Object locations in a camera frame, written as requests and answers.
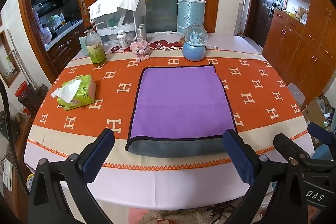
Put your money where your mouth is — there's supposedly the white power cable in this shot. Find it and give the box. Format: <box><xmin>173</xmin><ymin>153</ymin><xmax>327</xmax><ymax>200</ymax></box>
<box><xmin>152</xmin><ymin>31</ymin><xmax>219</xmax><ymax>51</ymax></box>

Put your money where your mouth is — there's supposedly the wooden storage cabinet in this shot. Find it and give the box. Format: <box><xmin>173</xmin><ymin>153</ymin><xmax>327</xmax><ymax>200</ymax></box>
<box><xmin>262</xmin><ymin>0</ymin><xmax>336</xmax><ymax>125</ymax></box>

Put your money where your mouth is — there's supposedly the silver metal flask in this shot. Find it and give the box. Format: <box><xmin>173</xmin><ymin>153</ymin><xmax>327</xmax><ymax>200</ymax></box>
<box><xmin>136</xmin><ymin>24</ymin><xmax>147</xmax><ymax>41</ymax></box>

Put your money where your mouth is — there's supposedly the orange patterned table runner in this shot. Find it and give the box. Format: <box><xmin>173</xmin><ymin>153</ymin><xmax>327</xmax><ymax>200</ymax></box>
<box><xmin>25</xmin><ymin>49</ymin><xmax>315</xmax><ymax>172</ymax></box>

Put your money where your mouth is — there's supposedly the pink block toy pig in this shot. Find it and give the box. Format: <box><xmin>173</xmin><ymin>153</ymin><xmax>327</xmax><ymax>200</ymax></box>
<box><xmin>130</xmin><ymin>40</ymin><xmax>151</xmax><ymax>62</ymax></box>

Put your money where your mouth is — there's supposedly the red lidded jar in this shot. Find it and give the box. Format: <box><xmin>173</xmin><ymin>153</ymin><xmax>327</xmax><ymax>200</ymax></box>
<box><xmin>15</xmin><ymin>81</ymin><xmax>29</xmax><ymax>102</ymax></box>

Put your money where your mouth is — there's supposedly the green tissue pack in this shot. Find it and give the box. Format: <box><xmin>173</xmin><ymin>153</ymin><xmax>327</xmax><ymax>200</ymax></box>
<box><xmin>51</xmin><ymin>74</ymin><xmax>96</xmax><ymax>111</ymax></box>

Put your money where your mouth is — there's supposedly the white countertop appliance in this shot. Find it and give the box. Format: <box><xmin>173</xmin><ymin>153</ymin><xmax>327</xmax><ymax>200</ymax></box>
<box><xmin>93</xmin><ymin>5</ymin><xmax>146</xmax><ymax>45</ymax></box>

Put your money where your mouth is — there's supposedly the dark wooden door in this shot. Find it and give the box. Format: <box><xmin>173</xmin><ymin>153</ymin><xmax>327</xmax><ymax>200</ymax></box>
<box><xmin>245</xmin><ymin>0</ymin><xmax>279</xmax><ymax>48</ymax></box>

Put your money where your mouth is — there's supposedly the purple and grey towel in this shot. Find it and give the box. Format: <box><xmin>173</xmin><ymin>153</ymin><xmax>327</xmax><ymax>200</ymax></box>
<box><xmin>125</xmin><ymin>64</ymin><xmax>238</xmax><ymax>159</ymax></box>

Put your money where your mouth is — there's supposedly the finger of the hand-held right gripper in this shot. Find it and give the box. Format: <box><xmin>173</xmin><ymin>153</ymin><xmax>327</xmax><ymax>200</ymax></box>
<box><xmin>273</xmin><ymin>133</ymin><xmax>311</xmax><ymax>161</ymax></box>
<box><xmin>307</xmin><ymin>122</ymin><xmax>336</xmax><ymax>147</ymax></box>

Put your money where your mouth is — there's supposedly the pale green cup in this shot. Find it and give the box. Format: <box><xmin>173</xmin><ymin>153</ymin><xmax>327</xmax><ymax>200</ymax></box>
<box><xmin>79</xmin><ymin>35</ymin><xmax>91</xmax><ymax>57</ymax></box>

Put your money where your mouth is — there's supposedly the white pill bottle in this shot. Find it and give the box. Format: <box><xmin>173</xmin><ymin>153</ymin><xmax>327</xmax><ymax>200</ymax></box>
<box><xmin>117</xmin><ymin>30</ymin><xmax>128</xmax><ymax>50</ymax></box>

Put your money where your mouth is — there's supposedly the cardboard box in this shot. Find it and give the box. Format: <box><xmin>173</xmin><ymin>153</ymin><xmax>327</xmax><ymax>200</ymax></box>
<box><xmin>302</xmin><ymin>96</ymin><xmax>334</xmax><ymax>128</ymax></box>

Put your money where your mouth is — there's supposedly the white stool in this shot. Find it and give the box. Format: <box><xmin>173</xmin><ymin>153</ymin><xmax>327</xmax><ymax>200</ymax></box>
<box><xmin>287</xmin><ymin>83</ymin><xmax>305</xmax><ymax>107</ymax></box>

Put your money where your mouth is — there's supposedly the blue snow globe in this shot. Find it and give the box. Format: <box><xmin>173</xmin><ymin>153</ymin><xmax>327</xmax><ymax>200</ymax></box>
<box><xmin>182</xmin><ymin>25</ymin><xmax>208</xmax><ymax>62</ymax></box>

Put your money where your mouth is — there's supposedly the plastic bottle with yellow liquid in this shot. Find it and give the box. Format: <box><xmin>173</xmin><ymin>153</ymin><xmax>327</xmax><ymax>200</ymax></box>
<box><xmin>86</xmin><ymin>27</ymin><xmax>108</xmax><ymax>67</ymax></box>

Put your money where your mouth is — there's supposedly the white cloth cover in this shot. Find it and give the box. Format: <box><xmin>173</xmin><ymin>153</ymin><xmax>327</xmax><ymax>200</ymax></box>
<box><xmin>89</xmin><ymin>0</ymin><xmax>144</xmax><ymax>24</ymax></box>

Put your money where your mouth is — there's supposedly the light blue cylindrical container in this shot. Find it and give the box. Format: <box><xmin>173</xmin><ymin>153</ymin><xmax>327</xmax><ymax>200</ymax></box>
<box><xmin>176</xmin><ymin>0</ymin><xmax>206</xmax><ymax>35</ymax></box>

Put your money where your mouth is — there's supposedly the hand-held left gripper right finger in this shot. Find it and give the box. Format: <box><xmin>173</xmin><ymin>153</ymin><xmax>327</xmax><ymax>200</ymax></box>
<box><xmin>223</xmin><ymin>129</ymin><xmax>315</xmax><ymax>224</ymax></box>

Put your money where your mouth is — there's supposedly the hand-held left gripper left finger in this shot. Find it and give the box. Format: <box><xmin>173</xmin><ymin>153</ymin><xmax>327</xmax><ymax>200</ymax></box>
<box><xmin>28</xmin><ymin>128</ymin><xmax>116</xmax><ymax>224</ymax></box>

